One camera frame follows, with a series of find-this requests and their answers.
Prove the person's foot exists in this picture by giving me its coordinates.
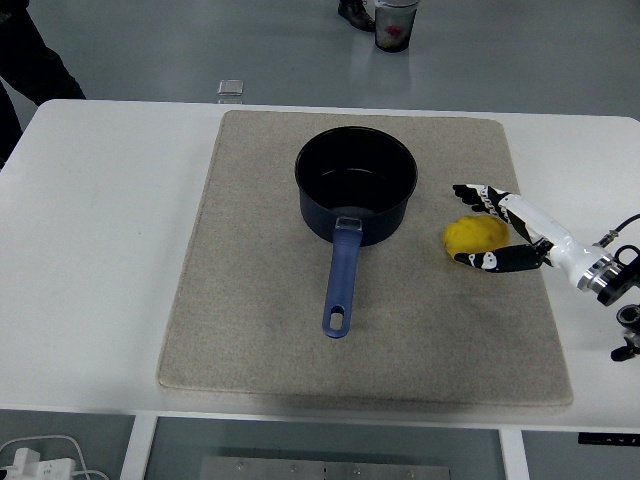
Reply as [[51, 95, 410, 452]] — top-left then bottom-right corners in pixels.
[[337, 0, 377, 33]]

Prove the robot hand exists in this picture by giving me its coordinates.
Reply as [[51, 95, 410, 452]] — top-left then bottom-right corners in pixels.
[[452, 183, 604, 290]]

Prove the white table leg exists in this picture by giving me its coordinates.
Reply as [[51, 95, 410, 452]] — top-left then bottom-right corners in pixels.
[[119, 413, 159, 480], [498, 428, 531, 480]]

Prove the grey metal plate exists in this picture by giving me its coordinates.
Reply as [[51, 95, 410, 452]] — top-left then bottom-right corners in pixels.
[[199, 455, 455, 480]]

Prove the white cable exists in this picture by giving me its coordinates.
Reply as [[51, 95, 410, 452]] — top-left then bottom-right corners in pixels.
[[0, 434, 109, 480]]

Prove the black table control panel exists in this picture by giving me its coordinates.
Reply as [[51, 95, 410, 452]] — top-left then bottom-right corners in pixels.
[[578, 432, 640, 446]]

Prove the white power strip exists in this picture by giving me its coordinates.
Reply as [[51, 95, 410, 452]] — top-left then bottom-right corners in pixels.
[[0, 447, 77, 480]]

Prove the blue pot with handle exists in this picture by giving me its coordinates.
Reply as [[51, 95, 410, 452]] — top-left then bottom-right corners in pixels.
[[293, 126, 419, 340]]

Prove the beige fabric mat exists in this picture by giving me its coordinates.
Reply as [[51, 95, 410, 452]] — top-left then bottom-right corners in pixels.
[[157, 109, 575, 407]]

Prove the clear cup with contents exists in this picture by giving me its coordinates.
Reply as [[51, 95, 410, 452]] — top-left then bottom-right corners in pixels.
[[374, 0, 419, 54]]

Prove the person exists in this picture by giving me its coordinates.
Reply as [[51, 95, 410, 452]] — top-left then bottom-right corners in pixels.
[[0, 0, 87, 171]]

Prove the yellow potato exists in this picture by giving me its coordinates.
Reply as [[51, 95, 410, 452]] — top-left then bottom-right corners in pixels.
[[442, 215, 512, 264]]

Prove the small clear plastic box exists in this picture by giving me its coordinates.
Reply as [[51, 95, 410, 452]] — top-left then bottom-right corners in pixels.
[[217, 79, 247, 104]]

